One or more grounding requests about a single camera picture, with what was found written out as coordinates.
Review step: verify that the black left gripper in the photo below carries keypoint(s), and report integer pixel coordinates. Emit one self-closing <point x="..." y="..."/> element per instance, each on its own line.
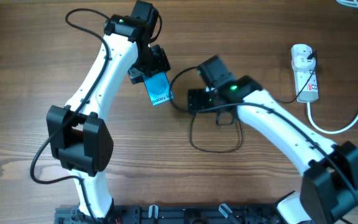
<point x="161" y="65"/>

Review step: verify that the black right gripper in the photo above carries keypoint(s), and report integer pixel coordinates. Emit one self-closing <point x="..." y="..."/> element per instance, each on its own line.
<point x="201" y="95"/>

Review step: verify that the blue screen Galaxy smartphone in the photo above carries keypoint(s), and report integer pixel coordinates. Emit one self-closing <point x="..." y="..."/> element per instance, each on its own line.
<point x="158" y="88"/>

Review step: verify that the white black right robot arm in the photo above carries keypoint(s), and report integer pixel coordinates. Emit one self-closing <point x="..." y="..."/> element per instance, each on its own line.
<point x="329" y="171"/>

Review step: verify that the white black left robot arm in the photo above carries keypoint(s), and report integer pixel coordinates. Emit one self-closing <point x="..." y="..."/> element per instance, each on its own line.
<point x="78" y="135"/>

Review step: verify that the white charger plug adapter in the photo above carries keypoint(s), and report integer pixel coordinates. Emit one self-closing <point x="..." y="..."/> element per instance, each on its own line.
<point x="300" y="63"/>

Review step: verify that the white power strip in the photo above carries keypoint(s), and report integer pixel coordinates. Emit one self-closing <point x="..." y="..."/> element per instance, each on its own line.
<point x="306" y="87"/>

